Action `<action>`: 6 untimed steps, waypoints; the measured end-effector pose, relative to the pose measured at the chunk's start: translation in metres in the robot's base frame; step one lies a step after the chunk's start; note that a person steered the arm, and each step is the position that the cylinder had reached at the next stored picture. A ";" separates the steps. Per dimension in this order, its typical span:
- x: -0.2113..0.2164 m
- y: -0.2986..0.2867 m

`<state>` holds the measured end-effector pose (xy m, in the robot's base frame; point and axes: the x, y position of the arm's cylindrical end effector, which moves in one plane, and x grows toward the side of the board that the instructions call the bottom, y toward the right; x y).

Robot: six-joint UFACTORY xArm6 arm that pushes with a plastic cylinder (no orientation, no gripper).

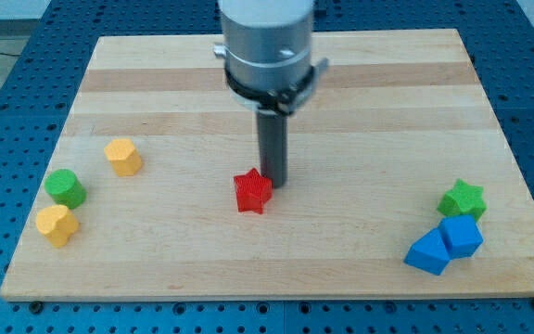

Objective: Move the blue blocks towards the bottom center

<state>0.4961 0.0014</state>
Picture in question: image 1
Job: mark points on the wooden board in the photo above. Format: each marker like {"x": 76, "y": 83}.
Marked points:
{"x": 398, "y": 117}

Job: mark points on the green star block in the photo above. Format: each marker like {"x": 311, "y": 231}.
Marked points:
{"x": 463, "y": 199}

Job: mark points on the blue cube block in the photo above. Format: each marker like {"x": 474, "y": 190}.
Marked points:
{"x": 460, "y": 235}

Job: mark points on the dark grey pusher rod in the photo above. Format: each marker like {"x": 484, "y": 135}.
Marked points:
{"x": 272, "y": 139}

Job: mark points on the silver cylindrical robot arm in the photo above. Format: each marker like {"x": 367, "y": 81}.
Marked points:
{"x": 267, "y": 53}

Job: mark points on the yellow heart block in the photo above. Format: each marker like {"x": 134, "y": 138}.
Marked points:
{"x": 57, "y": 224}

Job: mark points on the red star block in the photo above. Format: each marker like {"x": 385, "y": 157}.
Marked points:
{"x": 252, "y": 191}

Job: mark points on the blue triangle block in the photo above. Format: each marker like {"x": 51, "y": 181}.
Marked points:
{"x": 429, "y": 253}

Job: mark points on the green cylinder block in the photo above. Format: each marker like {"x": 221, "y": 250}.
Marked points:
{"x": 64, "y": 187}

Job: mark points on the yellow hexagon block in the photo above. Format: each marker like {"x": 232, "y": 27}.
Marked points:
{"x": 123, "y": 157}

